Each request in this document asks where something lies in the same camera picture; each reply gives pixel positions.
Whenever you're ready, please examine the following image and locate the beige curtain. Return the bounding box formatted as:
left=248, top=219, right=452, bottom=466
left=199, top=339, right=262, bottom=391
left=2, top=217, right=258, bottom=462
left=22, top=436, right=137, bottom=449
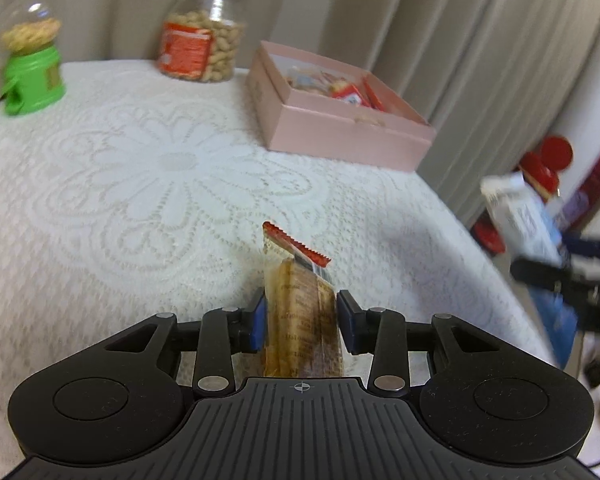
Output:
left=0, top=0, right=600, bottom=224

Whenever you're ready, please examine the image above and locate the blue snack package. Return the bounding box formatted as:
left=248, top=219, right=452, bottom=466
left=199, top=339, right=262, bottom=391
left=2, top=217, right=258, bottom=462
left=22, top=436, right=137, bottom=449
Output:
left=480, top=172, right=577, bottom=368

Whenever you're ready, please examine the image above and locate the red plush toy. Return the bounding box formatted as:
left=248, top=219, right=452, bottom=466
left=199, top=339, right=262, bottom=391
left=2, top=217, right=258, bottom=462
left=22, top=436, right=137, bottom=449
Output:
left=470, top=136, right=573, bottom=257

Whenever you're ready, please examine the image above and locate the cartoon bread packet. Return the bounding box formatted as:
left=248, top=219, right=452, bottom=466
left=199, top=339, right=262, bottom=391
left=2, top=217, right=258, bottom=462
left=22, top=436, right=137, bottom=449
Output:
left=286, top=67, right=340, bottom=96

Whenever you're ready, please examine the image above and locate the green candy dispenser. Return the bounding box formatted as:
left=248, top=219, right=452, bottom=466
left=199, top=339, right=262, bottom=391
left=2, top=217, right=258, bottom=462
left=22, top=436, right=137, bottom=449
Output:
left=0, top=0, right=66, bottom=116

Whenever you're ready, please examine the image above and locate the glass peanut jar gold lid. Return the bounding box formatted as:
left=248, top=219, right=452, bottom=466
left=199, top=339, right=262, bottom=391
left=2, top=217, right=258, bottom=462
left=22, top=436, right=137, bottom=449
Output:
left=157, top=0, right=247, bottom=82

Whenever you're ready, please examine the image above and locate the pink gift box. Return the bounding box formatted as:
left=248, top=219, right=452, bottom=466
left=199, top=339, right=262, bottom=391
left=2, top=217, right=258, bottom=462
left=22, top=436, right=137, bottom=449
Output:
left=247, top=41, right=437, bottom=172

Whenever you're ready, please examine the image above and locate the brown cracker packet red edge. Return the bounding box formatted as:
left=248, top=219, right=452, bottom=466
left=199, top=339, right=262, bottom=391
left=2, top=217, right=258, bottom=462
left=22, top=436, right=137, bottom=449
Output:
left=262, top=221, right=343, bottom=378

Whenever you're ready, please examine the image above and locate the small red wafer packet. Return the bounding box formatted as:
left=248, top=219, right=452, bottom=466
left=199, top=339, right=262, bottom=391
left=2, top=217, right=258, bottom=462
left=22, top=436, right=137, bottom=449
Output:
left=328, top=78, right=387, bottom=112

